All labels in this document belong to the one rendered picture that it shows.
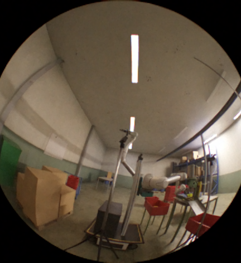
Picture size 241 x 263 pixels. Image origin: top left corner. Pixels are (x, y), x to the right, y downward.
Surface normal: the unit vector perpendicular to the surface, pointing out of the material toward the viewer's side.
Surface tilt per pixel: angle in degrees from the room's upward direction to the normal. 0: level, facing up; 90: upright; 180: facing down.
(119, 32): 180
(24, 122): 90
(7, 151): 94
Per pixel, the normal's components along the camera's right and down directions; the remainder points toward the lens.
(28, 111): 0.98, 0.15
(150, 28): -0.21, 0.86
